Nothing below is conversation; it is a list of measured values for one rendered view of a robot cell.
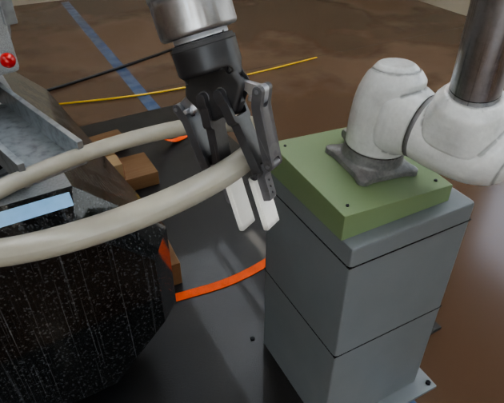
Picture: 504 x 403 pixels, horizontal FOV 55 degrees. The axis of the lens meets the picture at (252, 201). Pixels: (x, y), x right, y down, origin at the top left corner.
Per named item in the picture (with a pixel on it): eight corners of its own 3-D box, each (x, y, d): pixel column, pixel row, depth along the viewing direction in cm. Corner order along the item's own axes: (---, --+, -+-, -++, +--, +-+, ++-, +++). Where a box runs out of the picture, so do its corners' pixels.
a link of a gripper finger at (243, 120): (228, 84, 58) (238, 80, 57) (267, 169, 60) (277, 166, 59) (210, 93, 55) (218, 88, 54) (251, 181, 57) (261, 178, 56)
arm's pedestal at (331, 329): (350, 293, 208) (378, 125, 160) (436, 387, 172) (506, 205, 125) (245, 339, 189) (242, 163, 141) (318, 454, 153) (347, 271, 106)
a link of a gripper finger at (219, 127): (205, 93, 55) (194, 93, 56) (221, 184, 60) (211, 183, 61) (224, 85, 58) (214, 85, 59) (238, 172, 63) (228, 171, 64)
